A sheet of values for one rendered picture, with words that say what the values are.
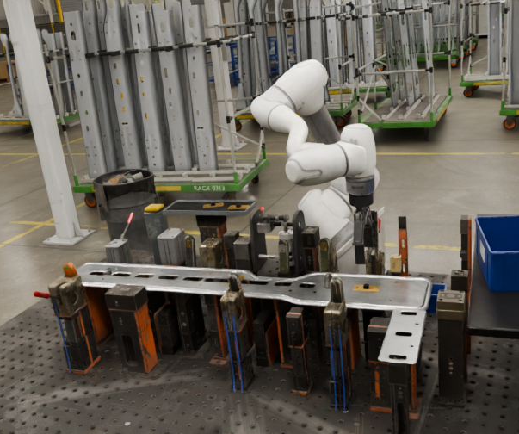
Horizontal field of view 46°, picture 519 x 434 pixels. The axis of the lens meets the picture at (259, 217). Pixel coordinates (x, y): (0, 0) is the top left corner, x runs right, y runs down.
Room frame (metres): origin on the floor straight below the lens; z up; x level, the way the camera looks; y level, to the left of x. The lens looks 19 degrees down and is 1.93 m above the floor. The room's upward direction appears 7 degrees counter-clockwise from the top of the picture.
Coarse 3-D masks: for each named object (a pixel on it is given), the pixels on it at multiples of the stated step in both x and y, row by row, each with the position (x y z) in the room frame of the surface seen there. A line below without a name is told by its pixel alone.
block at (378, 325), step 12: (372, 324) 1.63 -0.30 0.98; (384, 324) 1.62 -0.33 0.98; (372, 336) 1.58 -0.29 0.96; (384, 336) 1.57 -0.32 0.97; (372, 348) 1.58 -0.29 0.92; (372, 360) 1.58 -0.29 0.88; (372, 372) 1.60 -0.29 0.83; (384, 372) 1.58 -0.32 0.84; (372, 384) 1.59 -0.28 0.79; (384, 384) 1.58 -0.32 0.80; (372, 396) 1.59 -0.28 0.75; (384, 396) 1.58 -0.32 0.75; (372, 408) 1.59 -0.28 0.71; (384, 408) 1.57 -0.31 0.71
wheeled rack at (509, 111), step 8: (504, 8) 7.76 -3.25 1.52; (504, 16) 7.76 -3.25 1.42; (504, 24) 7.76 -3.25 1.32; (504, 32) 7.76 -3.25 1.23; (504, 40) 7.75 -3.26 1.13; (504, 48) 7.75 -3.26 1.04; (504, 56) 7.75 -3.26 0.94; (504, 64) 7.76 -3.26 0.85; (504, 72) 7.76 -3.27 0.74; (504, 80) 7.76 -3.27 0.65; (504, 104) 8.09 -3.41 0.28; (504, 112) 7.73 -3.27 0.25; (512, 112) 7.68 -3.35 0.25; (504, 120) 7.82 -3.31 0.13; (512, 120) 7.76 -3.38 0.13; (512, 128) 7.76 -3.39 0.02
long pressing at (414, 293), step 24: (96, 264) 2.30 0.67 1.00; (120, 264) 2.27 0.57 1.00; (144, 264) 2.24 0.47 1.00; (168, 288) 2.00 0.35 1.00; (192, 288) 1.97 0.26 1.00; (216, 288) 1.95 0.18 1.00; (264, 288) 1.91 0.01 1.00; (288, 288) 1.89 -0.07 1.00; (312, 288) 1.87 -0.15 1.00; (384, 288) 1.81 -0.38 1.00; (408, 288) 1.79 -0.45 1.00; (408, 312) 1.65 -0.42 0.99
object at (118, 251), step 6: (114, 240) 2.40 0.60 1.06; (120, 240) 2.39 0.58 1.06; (126, 240) 2.38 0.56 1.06; (108, 246) 2.34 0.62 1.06; (114, 246) 2.33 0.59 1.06; (120, 246) 2.34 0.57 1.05; (126, 246) 2.37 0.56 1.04; (108, 252) 2.34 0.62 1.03; (114, 252) 2.33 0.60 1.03; (120, 252) 2.33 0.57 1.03; (126, 252) 2.36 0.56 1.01; (108, 258) 2.34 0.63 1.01; (114, 258) 2.33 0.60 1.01; (120, 258) 2.32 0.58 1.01; (126, 258) 2.36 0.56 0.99
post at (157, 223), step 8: (160, 208) 2.51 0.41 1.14; (152, 216) 2.46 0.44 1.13; (160, 216) 2.46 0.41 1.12; (152, 224) 2.46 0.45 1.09; (160, 224) 2.45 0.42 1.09; (152, 232) 2.46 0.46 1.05; (160, 232) 2.45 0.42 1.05; (152, 240) 2.47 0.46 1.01; (152, 248) 2.47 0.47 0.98; (160, 264) 2.46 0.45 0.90
